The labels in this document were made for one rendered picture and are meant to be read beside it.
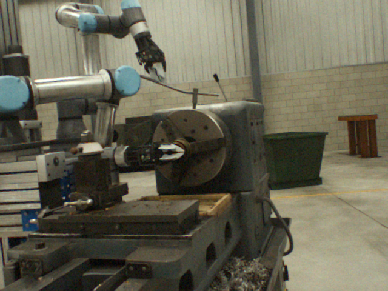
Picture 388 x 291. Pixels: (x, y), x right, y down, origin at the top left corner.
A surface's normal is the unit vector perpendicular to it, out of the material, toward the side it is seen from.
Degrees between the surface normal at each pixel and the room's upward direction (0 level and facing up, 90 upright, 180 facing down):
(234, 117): 90
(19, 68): 90
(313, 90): 90
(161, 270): 88
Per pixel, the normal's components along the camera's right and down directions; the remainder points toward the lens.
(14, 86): 0.44, 0.02
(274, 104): -0.07, 0.06
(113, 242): -0.33, 0.05
